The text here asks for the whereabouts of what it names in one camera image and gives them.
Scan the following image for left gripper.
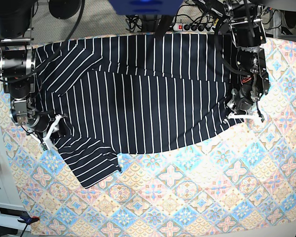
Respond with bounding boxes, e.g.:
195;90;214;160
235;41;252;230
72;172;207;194
222;85;264;125

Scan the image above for white box bottom left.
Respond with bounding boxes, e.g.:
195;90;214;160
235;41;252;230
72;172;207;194
0;202;29;230

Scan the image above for black support post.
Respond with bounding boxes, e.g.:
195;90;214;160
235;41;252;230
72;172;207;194
154;15;174;40

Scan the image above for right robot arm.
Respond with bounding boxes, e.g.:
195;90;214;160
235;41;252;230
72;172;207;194
0;0;85;151

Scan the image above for orange black clamp bottom left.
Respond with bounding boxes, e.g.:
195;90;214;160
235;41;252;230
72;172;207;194
18;216;39;225

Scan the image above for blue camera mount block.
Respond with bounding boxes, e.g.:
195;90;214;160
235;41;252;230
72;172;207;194
109;0;183;15

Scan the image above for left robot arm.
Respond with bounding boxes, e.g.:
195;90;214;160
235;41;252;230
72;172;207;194
214;0;270;125

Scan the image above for navy white striped T-shirt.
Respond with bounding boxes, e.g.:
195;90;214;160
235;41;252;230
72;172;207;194
35;34;236;189

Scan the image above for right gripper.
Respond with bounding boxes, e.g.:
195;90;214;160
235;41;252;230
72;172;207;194
10;98;68;151

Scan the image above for patterned tile tablecloth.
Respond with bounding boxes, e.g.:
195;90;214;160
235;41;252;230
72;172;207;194
0;39;296;237

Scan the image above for white power strip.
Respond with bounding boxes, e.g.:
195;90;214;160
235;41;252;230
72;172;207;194
173;23;215;34

